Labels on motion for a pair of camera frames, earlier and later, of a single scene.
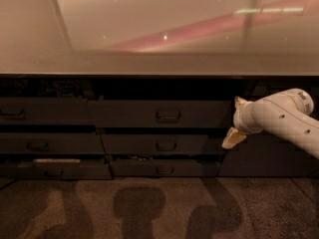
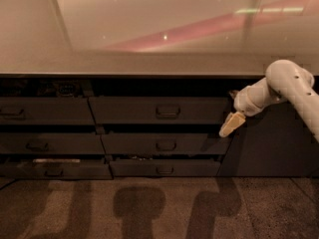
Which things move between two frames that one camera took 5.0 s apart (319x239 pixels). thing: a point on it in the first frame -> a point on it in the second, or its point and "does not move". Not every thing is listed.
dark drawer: (53, 143) does not move
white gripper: (241, 119) -> (244, 103)
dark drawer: (56, 171) does not move
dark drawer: (41, 111) does not move
